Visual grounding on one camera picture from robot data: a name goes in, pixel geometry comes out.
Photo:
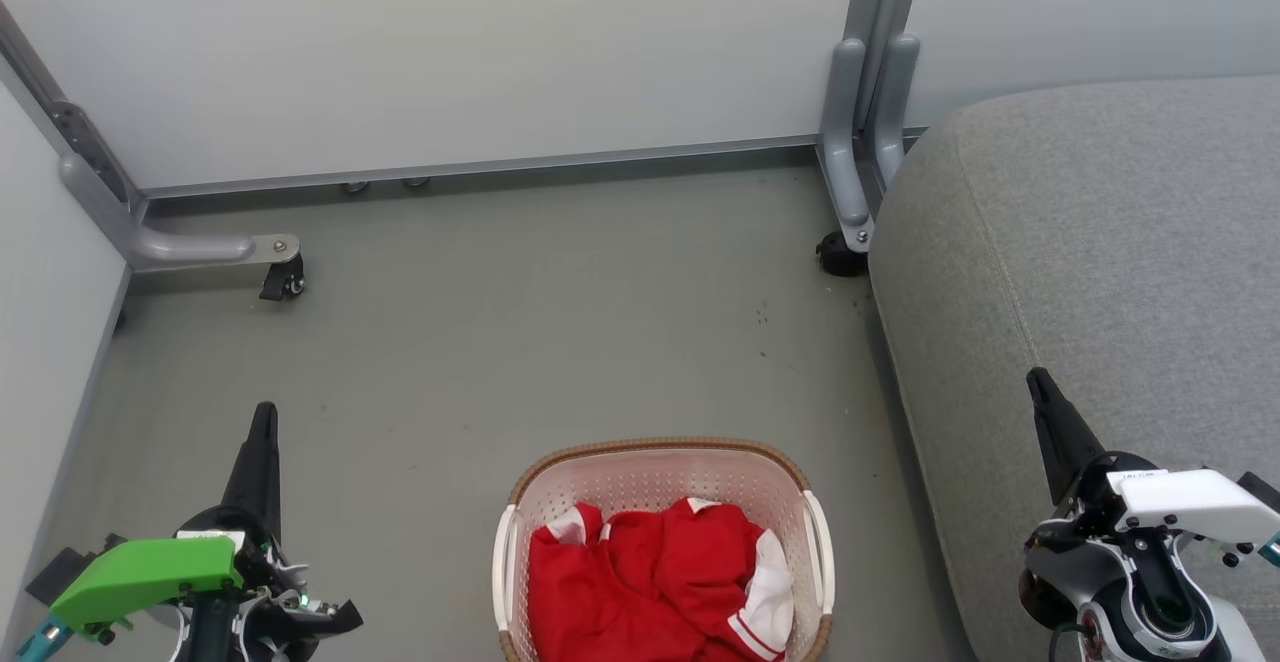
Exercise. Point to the grey curved partition leg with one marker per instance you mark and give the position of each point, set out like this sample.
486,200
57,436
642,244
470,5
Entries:
180,247

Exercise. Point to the grey partition bottom rail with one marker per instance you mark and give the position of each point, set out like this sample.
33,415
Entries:
500,164

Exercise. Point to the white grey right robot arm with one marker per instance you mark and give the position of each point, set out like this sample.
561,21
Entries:
1150,602

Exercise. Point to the grey upright partition post leg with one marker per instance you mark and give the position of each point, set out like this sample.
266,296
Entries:
846,142

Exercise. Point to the white perforated laundry basket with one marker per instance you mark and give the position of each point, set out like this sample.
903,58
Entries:
650,477

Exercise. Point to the grey fabric sofa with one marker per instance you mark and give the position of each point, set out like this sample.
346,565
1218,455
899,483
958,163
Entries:
1100,242

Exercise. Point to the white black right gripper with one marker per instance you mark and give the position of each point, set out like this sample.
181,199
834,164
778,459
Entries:
1190,502

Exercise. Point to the red and white shirt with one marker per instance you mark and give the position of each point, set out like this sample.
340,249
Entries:
640,582

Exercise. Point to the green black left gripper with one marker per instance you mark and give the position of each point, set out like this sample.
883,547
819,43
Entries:
150,572

